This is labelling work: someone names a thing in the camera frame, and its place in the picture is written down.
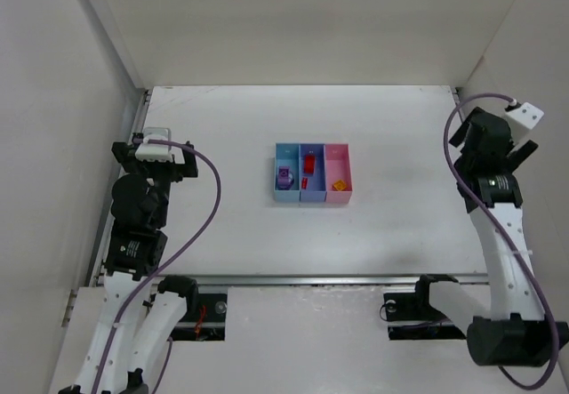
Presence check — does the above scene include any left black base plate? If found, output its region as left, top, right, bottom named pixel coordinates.
left=171, top=288, right=228, bottom=342

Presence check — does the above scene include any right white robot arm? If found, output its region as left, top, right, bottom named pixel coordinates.
left=415, top=103, right=568, bottom=368

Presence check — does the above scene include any aluminium rail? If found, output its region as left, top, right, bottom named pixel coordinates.
left=88, top=271, right=494, bottom=288

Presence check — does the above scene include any light blue container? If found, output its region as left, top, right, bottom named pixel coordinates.
left=273, top=143, right=301, bottom=204

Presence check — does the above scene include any yellow lego piece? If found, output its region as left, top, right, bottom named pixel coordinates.
left=332, top=180, right=348, bottom=191

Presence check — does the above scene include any large red lego brick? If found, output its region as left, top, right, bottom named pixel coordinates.
left=303, top=154, right=317, bottom=176

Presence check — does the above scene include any dark blue container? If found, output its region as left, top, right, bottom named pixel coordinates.
left=300, top=143, right=326, bottom=203

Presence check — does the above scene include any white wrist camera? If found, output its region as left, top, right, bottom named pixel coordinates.
left=502, top=100, right=544, bottom=144
left=132, top=127, right=174, bottom=163

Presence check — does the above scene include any purple yellow lego flower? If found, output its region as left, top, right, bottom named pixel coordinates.
left=276, top=165, right=294, bottom=190

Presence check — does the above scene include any pink container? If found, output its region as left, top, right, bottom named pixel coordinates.
left=325, top=143, right=353, bottom=205

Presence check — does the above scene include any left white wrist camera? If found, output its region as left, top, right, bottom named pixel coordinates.
left=132, top=127, right=174, bottom=163

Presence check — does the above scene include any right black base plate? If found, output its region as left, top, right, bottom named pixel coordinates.
left=380, top=289, right=466, bottom=341

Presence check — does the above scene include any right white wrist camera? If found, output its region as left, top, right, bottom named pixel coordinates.
left=502, top=100, right=544, bottom=144

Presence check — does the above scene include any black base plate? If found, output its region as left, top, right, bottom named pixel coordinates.
left=171, top=288, right=228, bottom=342
left=380, top=289, right=466, bottom=341

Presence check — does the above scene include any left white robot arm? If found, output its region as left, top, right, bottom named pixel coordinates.
left=64, top=133, right=209, bottom=393

